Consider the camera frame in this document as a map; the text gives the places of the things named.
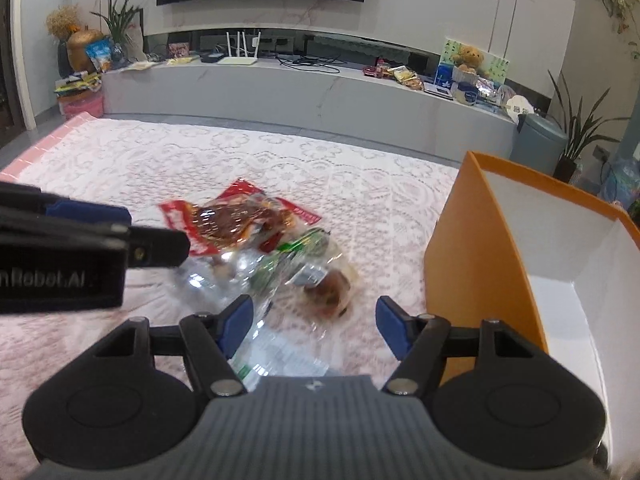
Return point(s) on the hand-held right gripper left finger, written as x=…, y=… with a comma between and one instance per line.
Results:
x=236, y=322

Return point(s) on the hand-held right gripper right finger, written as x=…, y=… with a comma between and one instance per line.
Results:
x=392, y=325

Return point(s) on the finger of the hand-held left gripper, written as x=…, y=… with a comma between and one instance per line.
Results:
x=160, y=247
x=87, y=214

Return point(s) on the large clear plastic snack packet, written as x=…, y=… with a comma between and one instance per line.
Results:
x=280, y=340

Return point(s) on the clear packet with brown snack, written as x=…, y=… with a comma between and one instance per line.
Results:
x=330, y=292

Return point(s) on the red meat snack packet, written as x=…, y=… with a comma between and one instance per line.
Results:
x=235, y=220

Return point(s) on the orange cardboard box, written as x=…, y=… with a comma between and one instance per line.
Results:
x=465, y=240

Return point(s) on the white lace tablecloth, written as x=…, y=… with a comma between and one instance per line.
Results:
x=150, y=160

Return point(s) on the pink basket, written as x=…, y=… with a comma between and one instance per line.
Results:
x=80, y=106

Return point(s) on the blue snack bag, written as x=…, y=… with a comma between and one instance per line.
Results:
x=99, y=56

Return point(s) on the dark vase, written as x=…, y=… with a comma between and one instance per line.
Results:
x=62, y=57

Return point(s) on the papers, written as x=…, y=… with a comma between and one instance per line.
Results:
x=142, y=65

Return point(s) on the gold vase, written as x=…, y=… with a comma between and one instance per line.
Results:
x=82, y=52

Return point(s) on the green plant in glass pot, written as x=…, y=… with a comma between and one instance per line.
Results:
x=120, y=25

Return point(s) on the dried flowers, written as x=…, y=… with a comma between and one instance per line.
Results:
x=62, y=22

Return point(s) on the black set-top box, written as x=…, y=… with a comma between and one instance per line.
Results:
x=211, y=58

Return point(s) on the white marble media console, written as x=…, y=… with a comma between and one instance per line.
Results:
x=300, y=102

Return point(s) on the white router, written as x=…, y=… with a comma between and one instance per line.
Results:
x=239, y=59

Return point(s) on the grey trash bin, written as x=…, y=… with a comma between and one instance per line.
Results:
x=537, y=145

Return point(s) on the white digital scale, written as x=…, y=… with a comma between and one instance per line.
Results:
x=439, y=92

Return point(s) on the long-leaf plant in black pot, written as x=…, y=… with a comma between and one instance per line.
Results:
x=570, y=165

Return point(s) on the blue lidded jar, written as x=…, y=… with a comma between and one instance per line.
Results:
x=465, y=95

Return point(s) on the pile of snack packets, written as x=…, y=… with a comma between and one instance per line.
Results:
x=400, y=76

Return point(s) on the white round disc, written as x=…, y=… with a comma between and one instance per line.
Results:
x=517, y=107

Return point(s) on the blue carton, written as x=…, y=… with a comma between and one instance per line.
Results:
x=445, y=77

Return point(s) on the blue water jug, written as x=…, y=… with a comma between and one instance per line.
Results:
x=622, y=185

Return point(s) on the green printed board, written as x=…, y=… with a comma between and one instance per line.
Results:
x=497, y=70

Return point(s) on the brown teddy bear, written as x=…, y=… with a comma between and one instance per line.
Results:
x=470, y=59

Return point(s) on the hanging vine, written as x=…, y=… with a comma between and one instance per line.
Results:
x=617, y=5

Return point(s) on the small photo frame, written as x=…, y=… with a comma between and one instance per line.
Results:
x=178, y=50

